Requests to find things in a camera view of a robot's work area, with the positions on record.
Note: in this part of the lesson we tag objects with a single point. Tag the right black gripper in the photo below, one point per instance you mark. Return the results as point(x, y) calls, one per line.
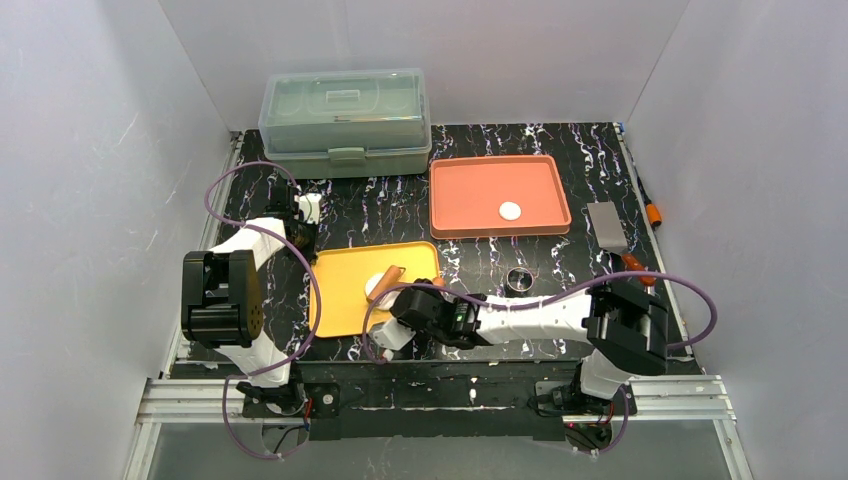
point(403, 302)

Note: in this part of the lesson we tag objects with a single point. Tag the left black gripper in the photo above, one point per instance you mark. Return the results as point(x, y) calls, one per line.
point(285, 201)

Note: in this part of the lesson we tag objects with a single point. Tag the wooden dough roller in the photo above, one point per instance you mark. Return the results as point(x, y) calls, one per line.
point(392, 277)

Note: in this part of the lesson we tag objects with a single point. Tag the white dough ball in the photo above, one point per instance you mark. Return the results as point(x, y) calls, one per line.
point(371, 285)

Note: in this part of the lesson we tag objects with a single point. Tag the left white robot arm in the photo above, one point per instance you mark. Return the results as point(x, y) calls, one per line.
point(222, 301)

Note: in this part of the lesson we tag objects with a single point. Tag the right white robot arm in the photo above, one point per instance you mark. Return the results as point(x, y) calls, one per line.
point(625, 325)

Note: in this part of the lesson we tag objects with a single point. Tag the yellow plastic tray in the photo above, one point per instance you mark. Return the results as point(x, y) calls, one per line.
point(342, 274)

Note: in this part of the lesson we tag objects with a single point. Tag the green plastic storage box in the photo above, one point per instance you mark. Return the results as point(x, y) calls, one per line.
point(347, 124)

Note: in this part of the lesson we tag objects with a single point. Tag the flat round white wrapper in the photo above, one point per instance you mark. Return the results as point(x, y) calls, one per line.
point(509, 211)

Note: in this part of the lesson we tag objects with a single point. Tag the orange-red plastic tray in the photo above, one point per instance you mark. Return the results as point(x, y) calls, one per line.
point(465, 194)

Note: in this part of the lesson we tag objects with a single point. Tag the orange black screwdriver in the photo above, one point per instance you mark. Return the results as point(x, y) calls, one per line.
point(653, 214)

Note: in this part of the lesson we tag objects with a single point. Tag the metal scraper orange handle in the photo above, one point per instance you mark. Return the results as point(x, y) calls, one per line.
point(611, 237)

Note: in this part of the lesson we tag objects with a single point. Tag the aluminium front frame rail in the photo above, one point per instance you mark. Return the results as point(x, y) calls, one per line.
point(457, 426)

